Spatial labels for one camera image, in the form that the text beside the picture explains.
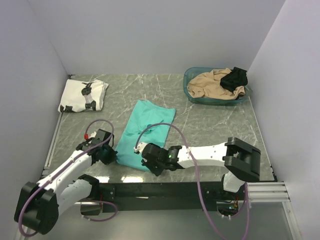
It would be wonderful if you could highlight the teal t shirt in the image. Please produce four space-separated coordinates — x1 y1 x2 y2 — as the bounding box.
115 100 176 172

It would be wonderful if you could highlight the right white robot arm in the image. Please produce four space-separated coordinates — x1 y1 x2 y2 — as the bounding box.
134 137 261 200

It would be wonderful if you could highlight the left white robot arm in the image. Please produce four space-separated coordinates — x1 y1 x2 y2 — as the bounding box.
14 129 117 235

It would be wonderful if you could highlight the black base beam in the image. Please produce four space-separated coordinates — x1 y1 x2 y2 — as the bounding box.
95 181 245 211

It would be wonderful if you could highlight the folded white t shirt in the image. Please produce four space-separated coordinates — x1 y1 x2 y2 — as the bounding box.
57 79 109 113

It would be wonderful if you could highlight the beige t shirt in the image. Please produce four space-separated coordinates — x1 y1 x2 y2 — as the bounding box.
186 68 246 101

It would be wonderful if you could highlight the teal plastic basket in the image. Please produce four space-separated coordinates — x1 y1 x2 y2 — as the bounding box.
183 67 252 106

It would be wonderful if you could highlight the black t shirt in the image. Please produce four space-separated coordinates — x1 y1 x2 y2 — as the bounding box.
220 67 248 92

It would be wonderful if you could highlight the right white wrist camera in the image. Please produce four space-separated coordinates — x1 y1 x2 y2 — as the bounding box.
133 142 147 154

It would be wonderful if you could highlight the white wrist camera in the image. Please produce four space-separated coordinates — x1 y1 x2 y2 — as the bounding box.
133 142 147 154
84 131 97 140

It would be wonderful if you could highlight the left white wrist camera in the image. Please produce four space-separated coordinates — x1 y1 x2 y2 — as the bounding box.
84 131 97 140

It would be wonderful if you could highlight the aluminium rail frame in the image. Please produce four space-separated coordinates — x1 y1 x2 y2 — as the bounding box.
42 74 298 240

